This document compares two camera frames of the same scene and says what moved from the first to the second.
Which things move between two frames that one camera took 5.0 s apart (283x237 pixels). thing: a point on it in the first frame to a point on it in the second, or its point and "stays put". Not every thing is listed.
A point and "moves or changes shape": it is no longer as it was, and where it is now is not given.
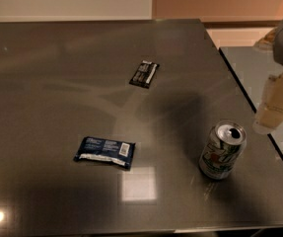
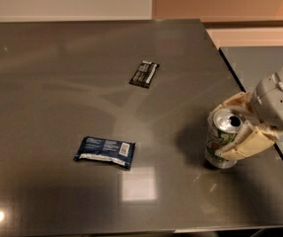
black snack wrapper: (144, 74) stays put
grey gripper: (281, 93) to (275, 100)
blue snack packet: (95, 149) stays put
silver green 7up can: (222, 149) moves or changes shape
